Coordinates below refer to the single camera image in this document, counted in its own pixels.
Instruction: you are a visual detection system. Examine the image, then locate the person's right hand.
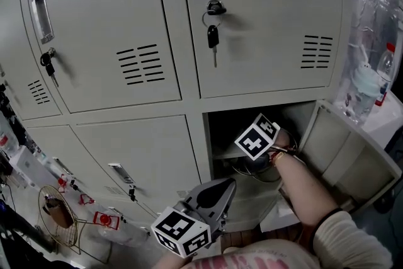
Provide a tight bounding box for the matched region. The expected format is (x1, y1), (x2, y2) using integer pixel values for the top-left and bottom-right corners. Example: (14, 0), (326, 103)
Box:
(274, 129), (298, 152)

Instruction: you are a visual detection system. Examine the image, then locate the large black-headed key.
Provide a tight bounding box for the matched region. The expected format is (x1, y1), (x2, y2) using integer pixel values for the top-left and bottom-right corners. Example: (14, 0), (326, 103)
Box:
(207, 25), (220, 69)

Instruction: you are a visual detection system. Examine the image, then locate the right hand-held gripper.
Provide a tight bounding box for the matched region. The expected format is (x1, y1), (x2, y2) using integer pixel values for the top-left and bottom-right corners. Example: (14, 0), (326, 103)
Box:
(234, 113), (281, 173)

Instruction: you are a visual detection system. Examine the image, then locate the grey metal locker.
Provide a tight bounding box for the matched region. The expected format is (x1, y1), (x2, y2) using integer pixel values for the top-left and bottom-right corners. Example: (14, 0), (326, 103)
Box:
(0, 0), (403, 232)

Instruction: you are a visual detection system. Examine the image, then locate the person's right forearm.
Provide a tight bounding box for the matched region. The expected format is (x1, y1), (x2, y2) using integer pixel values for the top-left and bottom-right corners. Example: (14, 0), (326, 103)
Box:
(273, 151), (394, 269)

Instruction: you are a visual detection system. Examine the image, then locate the clear plastic bag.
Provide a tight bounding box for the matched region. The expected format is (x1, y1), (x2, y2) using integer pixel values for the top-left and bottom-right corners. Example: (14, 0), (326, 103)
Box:
(332, 0), (403, 127)

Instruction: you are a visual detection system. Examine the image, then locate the person's left forearm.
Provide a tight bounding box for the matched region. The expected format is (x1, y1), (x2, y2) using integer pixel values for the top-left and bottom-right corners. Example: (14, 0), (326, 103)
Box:
(161, 252), (193, 269)

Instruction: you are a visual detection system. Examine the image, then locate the teal and white plush toy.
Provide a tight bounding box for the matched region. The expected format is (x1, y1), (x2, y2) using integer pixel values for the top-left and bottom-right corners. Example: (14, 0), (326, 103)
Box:
(348, 47), (382, 115)

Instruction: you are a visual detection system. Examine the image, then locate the brown paper bag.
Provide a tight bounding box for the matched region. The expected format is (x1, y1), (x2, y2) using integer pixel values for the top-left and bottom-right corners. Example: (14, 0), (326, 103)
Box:
(42, 197), (75, 229)

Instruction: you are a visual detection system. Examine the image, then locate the clear bottle with red label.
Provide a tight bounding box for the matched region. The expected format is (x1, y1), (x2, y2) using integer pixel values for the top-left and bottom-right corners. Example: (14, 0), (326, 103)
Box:
(0, 116), (19, 156)
(93, 210), (121, 231)
(57, 174), (69, 193)
(77, 193), (96, 206)

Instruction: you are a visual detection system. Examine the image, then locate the gold wire basket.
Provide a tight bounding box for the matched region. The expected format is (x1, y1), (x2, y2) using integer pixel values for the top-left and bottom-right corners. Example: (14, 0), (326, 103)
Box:
(37, 185), (88, 256)

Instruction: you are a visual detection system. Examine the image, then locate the black hair tie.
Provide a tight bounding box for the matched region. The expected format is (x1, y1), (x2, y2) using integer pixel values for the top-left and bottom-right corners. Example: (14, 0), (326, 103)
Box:
(310, 207), (344, 242)

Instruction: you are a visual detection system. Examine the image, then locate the person's pink printed shirt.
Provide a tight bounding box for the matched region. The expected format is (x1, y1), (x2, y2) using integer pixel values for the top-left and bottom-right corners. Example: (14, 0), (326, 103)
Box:
(188, 238), (319, 269)

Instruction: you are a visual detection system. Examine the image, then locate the white box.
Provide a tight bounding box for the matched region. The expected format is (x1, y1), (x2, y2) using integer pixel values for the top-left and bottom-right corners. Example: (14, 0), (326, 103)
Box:
(361, 90), (403, 149)

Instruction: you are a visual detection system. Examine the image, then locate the black pole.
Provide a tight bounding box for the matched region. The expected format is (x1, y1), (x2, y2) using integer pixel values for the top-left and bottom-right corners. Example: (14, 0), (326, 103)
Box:
(0, 200), (59, 255)

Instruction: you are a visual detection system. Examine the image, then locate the clear bottle with red cap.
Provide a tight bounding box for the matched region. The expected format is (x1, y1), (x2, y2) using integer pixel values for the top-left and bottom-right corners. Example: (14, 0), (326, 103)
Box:
(373, 42), (396, 108)

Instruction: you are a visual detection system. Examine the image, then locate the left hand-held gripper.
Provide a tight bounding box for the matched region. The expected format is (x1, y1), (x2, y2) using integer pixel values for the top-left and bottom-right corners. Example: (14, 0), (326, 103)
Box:
(150, 178), (237, 260)

